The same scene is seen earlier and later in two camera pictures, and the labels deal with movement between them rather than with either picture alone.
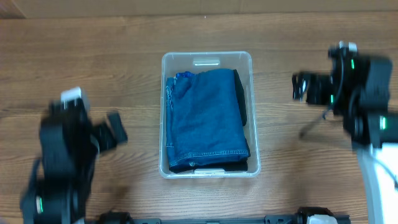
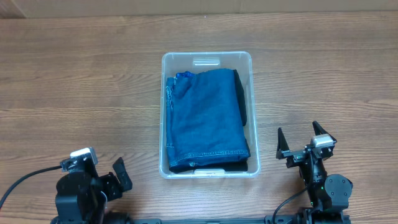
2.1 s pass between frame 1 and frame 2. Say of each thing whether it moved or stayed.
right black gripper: moved
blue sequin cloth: stayed
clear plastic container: stayed
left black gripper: moved
